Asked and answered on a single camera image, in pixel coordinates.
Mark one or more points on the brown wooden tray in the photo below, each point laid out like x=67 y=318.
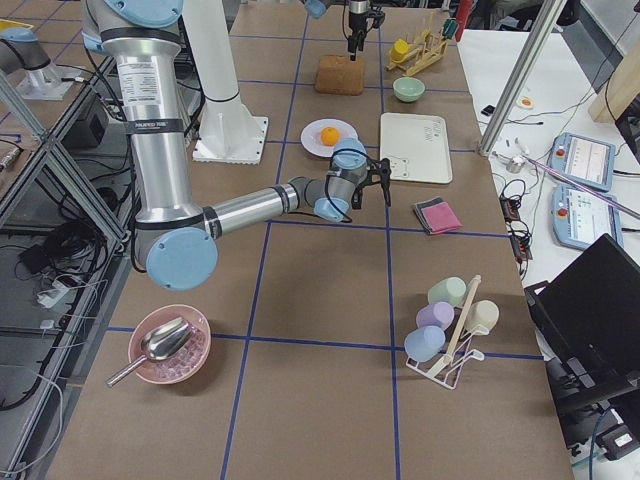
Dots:
x=339 y=75

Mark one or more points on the white wire cup rack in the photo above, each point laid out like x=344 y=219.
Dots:
x=448 y=376

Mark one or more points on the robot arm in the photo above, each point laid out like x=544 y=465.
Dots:
x=317 y=8
x=174 y=239

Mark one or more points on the metal scoop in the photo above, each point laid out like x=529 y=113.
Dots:
x=158 y=345

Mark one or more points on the cream bear tray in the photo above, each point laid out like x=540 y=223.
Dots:
x=417 y=147

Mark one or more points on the wooden drying rack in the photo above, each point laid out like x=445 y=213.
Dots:
x=427 y=47

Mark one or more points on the upper teach pendant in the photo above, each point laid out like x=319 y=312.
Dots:
x=584 y=160

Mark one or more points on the white round plate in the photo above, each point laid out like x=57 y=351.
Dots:
x=310 y=136

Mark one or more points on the aluminium frame post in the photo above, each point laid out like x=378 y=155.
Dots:
x=542 y=27

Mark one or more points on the lower teach pendant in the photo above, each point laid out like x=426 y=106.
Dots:
x=579 y=218

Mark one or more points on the beige cup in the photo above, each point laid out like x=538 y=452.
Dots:
x=482 y=313

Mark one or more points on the green bowl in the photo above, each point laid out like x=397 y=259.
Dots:
x=408 y=89

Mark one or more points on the teach pendant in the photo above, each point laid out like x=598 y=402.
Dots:
x=584 y=160
x=579 y=218

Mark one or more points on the purple cup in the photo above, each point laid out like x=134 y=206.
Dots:
x=440 y=314

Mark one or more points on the black laptop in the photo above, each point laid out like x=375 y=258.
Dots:
x=589 y=316

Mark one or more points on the yellow mug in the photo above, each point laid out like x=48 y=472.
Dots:
x=399 y=51

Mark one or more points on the orange fruit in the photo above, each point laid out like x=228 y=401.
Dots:
x=330 y=136

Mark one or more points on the green brush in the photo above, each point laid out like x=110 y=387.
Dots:
x=449 y=29

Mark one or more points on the grey cloth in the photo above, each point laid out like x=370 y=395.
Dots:
x=418 y=211

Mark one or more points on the wooden rack handle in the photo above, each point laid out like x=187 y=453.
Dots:
x=472 y=289

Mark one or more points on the green cup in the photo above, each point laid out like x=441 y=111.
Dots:
x=451 y=290

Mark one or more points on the pink cloth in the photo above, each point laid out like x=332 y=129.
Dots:
x=441 y=218

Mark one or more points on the blue cup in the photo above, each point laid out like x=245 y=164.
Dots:
x=424 y=343

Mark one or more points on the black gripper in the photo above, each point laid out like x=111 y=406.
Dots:
x=356 y=12
x=357 y=198

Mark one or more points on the pink bowl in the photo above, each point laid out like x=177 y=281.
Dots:
x=188 y=360

